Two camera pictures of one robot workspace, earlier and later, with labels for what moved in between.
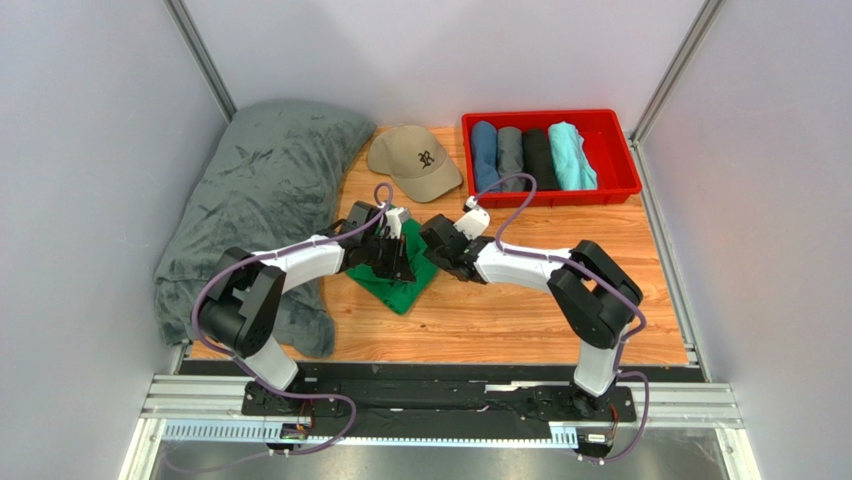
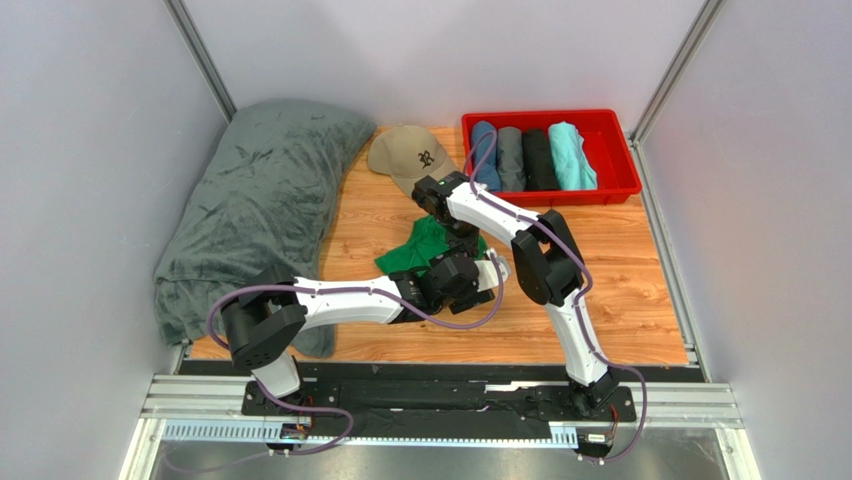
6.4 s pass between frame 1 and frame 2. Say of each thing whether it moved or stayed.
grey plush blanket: stayed
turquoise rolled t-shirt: stayed
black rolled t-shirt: stayed
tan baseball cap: stayed
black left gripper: moved
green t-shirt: moved
